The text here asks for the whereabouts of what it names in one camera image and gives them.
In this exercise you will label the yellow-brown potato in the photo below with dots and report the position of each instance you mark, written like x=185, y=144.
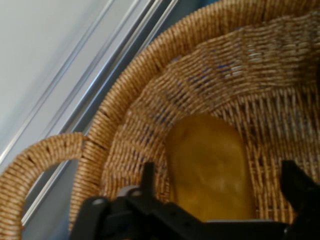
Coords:
x=212, y=165

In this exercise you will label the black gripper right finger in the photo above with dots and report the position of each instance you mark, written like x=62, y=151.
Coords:
x=305, y=195

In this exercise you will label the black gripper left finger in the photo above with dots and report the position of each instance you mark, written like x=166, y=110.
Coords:
x=140, y=217

